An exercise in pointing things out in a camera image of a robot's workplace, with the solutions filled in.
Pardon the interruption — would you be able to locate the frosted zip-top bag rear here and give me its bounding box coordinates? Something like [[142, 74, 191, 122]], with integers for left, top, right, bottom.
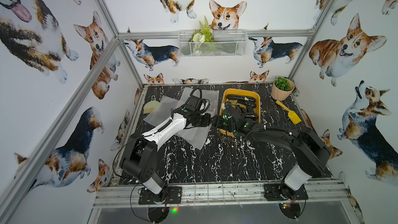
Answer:
[[180, 88, 219, 117]]

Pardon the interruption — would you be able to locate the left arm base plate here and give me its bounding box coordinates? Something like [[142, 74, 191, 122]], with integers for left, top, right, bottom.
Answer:
[[138, 186, 182, 205]]

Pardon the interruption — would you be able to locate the frosted zip-top bag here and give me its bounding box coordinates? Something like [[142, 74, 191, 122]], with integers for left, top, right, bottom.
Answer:
[[144, 96, 182, 127], [176, 125, 211, 150], [180, 88, 219, 117]]

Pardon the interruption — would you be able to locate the yellow plastic tray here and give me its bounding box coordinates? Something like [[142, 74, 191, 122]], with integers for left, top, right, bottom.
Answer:
[[214, 89, 261, 139]]

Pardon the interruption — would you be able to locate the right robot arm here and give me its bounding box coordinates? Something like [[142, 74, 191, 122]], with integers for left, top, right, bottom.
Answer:
[[211, 103, 331, 194]]

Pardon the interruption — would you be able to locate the purple eggplant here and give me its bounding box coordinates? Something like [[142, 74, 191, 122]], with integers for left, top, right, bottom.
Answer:
[[229, 94, 257, 103], [236, 100, 257, 109]]

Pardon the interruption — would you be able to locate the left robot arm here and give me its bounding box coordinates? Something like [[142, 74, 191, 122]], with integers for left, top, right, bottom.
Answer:
[[119, 107, 211, 196]]

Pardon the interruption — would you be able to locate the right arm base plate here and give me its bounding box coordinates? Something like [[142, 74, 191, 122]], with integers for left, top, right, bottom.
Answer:
[[263, 183, 308, 201]]

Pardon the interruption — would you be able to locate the pink pot green plant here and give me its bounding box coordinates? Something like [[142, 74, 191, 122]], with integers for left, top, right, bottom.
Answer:
[[271, 76, 295, 101]]

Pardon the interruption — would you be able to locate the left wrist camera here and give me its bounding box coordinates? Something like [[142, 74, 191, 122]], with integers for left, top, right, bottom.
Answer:
[[184, 95, 206, 112]]

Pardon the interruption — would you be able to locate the frosted zip-top bag left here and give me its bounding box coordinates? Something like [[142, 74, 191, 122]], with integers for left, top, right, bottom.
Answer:
[[144, 96, 182, 127]]

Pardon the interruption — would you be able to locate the white wire wall basket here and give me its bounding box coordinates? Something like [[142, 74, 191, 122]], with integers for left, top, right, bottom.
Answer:
[[178, 30, 248, 57]]

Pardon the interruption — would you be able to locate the aluminium frame post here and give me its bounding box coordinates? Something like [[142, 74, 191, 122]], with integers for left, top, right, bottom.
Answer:
[[1, 37, 118, 223]]

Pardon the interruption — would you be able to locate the frosted zip-top bag front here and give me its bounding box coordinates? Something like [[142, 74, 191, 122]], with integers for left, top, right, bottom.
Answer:
[[176, 125, 211, 150]]

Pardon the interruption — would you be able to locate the artificial fern and flower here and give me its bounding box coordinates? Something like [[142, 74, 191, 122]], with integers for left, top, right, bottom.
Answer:
[[189, 17, 214, 56]]

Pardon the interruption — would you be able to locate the yellow plastic scoop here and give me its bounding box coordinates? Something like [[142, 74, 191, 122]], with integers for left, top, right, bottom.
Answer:
[[276, 100, 302, 124]]

